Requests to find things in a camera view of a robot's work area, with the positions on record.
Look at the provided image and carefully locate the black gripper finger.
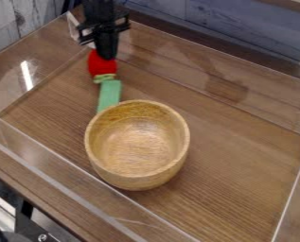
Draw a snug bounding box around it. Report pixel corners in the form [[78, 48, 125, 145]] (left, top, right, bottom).
[[94, 32, 107, 59], [107, 31, 119, 60]]

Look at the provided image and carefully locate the red plush strawberry toy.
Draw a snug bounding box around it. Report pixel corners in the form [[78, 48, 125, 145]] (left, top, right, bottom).
[[87, 49, 117, 84]]

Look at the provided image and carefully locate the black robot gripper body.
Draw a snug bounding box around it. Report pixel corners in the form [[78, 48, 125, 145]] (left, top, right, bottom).
[[76, 0, 130, 45]]

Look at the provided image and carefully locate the black table leg bracket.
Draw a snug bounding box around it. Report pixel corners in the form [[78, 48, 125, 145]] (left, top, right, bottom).
[[14, 198, 60, 242]]

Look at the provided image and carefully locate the wooden bowl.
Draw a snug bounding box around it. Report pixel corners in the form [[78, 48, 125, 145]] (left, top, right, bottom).
[[83, 99, 190, 191]]

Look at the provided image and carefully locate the green rectangular block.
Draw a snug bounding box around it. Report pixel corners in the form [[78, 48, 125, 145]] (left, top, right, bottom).
[[96, 80, 122, 112]]

